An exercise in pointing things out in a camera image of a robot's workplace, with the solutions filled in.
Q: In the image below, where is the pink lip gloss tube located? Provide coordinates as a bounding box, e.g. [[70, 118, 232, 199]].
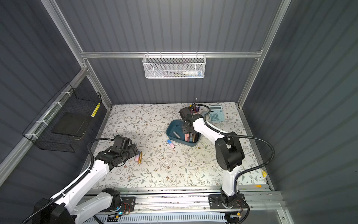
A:
[[185, 133, 190, 142]]

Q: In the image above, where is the teal plastic storage box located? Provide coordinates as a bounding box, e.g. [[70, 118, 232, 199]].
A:
[[166, 119, 201, 147]]

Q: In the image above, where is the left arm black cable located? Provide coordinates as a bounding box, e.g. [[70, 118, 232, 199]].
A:
[[20, 138, 116, 224]]

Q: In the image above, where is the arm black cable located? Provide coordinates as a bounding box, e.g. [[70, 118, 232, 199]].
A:
[[192, 104, 275, 194], [20, 138, 116, 224]]

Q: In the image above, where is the pink pen holder cup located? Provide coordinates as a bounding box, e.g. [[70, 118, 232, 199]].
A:
[[189, 98, 200, 114]]

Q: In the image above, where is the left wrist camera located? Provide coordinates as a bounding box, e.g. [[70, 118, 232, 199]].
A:
[[113, 135, 132, 150]]

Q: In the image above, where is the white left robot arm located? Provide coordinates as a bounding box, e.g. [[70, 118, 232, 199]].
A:
[[31, 144, 139, 224]]

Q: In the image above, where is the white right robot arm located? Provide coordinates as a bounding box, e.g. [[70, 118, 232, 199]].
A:
[[179, 104, 245, 208]]

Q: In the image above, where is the white wire mesh basket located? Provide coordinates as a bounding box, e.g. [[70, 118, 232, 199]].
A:
[[142, 55, 207, 79]]

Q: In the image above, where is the black wire wall basket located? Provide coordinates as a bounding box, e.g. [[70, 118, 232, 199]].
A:
[[22, 85, 102, 153]]

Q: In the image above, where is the gold glitter lipstick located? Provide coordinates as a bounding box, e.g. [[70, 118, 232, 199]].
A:
[[138, 151, 143, 164]]

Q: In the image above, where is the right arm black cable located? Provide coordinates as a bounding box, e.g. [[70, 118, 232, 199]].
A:
[[192, 104, 275, 194]]

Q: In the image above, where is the light blue calculator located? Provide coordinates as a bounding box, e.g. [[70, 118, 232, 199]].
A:
[[209, 105, 225, 123]]

